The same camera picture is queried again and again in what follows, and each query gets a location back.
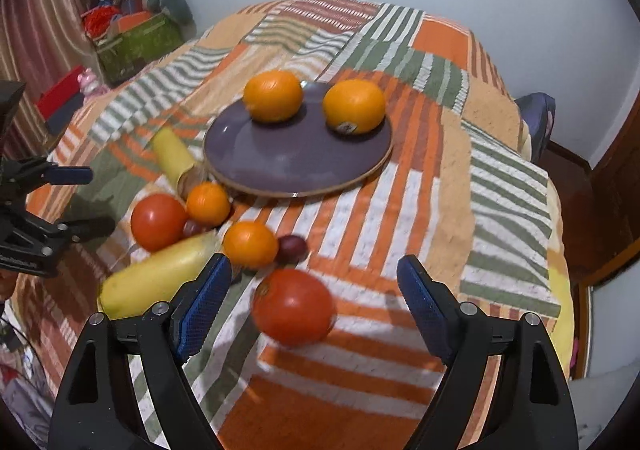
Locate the dark red plum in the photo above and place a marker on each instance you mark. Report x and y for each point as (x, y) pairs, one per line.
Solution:
(293, 248)

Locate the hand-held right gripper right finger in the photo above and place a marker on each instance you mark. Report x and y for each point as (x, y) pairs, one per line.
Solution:
(425, 302)

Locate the small purple grape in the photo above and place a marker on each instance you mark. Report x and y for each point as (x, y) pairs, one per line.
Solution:
(192, 228)

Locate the purple ceramic plate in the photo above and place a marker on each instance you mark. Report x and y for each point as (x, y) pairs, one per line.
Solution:
(300, 158)

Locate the pink toy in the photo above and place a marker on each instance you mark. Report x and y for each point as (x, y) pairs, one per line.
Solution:
(91, 82)

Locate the red box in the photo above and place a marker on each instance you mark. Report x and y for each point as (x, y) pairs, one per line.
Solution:
(60, 93)

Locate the yellow corn cob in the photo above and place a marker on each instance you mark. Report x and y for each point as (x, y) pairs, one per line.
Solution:
(172, 155)
(150, 275)

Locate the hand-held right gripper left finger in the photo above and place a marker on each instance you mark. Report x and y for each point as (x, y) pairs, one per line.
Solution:
(202, 302)

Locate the striped patchwork blanket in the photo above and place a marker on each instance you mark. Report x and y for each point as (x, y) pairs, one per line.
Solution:
(390, 240)

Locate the red tomato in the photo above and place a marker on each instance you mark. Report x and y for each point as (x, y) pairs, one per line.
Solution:
(292, 306)
(158, 222)

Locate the large orange with sticker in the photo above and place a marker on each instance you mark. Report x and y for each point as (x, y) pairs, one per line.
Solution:
(354, 105)

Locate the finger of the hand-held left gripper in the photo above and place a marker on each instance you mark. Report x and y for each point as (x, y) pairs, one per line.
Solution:
(67, 175)
(87, 228)

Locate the red plastic bag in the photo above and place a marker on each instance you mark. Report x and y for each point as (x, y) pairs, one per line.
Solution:
(99, 20)

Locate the striped red curtain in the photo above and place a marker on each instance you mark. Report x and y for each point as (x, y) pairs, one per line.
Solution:
(45, 10)

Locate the brown wooden door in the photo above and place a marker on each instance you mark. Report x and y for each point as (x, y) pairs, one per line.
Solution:
(615, 210)

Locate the orange box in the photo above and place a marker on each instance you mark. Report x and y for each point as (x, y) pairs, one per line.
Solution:
(132, 21)

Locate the grey blue backpack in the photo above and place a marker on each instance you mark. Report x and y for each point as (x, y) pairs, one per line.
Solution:
(537, 123)

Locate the green fabric bag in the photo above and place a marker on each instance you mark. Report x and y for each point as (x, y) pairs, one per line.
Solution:
(140, 43)

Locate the small orange mandarin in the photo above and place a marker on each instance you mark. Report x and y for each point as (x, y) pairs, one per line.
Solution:
(208, 203)
(250, 245)

